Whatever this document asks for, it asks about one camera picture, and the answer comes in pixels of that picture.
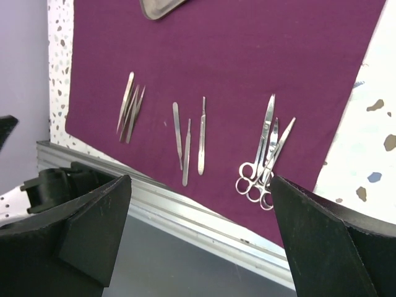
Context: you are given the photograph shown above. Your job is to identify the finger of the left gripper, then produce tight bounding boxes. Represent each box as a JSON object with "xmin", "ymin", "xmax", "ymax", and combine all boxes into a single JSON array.
[{"xmin": 0, "ymin": 115, "xmax": 19, "ymax": 150}]

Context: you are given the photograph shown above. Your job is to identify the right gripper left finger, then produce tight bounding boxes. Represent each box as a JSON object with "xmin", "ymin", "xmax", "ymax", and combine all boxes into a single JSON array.
[{"xmin": 1, "ymin": 175, "xmax": 132, "ymax": 296}]

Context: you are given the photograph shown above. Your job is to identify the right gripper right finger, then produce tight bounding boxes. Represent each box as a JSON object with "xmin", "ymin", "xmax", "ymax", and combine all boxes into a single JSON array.
[{"xmin": 270, "ymin": 176, "xmax": 395, "ymax": 297}]

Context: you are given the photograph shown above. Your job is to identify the steel scissors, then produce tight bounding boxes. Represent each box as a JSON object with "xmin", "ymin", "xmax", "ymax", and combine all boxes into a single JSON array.
[
  {"xmin": 246, "ymin": 117, "xmax": 279, "ymax": 210},
  {"xmin": 239, "ymin": 93, "xmax": 275, "ymax": 179}
]

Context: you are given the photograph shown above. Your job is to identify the steel clamp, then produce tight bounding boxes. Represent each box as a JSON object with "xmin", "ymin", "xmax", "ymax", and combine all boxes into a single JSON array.
[{"xmin": 235, "ymin": 118, "xmax": 296, "ymax": 199}]

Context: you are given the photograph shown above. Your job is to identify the steel tweezers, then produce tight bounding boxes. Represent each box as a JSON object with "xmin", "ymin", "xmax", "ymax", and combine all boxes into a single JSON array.
[{"xmin": 118, "ymin": 85, "xmax": 146, "ymax": 144}]

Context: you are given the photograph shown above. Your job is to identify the steel forceps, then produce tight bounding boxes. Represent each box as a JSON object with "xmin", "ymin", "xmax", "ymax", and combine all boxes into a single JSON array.
[{"xmin": 116, "ymin": 71, "xmax": 134, "ymax": 132}]

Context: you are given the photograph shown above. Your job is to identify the steel scalpel handle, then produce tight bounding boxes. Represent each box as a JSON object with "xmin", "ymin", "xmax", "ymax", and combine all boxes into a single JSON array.
[
  {"xmin": 197, "ymin": 97, "xmax": 206, "ymax": 175},
  {"xmin": 182, "ymin": 119, "xmax": 191, "ymax": 187},
  {"xmin": 173, "ymin": 102, "xmax": 183, "ymax": 170}
]

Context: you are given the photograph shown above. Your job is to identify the steel instrument tray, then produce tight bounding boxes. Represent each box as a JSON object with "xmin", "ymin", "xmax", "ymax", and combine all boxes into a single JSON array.
[{"xmin": 139, "ymin": 0, "xmax": 187, "ymax": 20}]

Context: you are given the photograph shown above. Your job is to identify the purple cloth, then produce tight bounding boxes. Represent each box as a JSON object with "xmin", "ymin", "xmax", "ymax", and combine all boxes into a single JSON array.
[{"xmin": 66, "ymin": 0, "xmax": 384, "ymax": 244}]

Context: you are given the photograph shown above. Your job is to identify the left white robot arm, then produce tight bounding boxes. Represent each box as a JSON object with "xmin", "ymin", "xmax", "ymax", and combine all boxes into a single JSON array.
[{"xmin": 1, "ymin": 163, "xmax": 100, "ymax": 228}]

